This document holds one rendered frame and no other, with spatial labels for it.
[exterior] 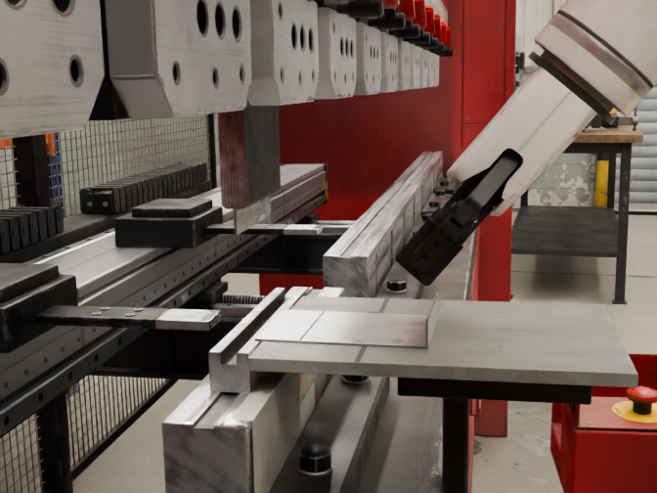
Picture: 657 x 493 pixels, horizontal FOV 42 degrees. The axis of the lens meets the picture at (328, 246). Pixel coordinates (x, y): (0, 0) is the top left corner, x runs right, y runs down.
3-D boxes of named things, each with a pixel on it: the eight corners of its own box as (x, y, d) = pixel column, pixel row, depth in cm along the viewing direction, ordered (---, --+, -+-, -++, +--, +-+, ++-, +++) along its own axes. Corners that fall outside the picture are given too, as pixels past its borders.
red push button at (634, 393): (662, 423, 105) (664, 395, 104) (629, 423, 106) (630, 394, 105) (654, 411, 109) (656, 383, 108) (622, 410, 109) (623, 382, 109)
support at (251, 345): (249, 392, 62) (248, 353, 62) (239, 392, 63) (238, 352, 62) (293, 336, 76) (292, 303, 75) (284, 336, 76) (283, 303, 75)
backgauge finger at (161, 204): (311, 250, 107) (310, 210, 106) (114, 246, 112) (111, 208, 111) (328, 234, 119) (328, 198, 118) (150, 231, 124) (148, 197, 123)
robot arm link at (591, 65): (555, 17, 64) (528, 49, 65) (557, 7, 56) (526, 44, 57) (643, 89, 64) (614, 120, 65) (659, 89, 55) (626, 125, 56)
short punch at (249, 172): (248, 236, 63) (243, 105, 62) (222, 235, 64) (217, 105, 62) (281, 215, 73) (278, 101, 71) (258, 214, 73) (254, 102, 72)
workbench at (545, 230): (635, 306, 454) (649, 12, 426) (491, 299, 475) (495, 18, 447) (619, 244, 624) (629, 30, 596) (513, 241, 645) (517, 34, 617)
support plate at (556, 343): (637, 388, 56) (638, 374, 56) (247, 371, 61) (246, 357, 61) (603, 315, 73) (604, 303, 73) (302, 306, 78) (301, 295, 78)
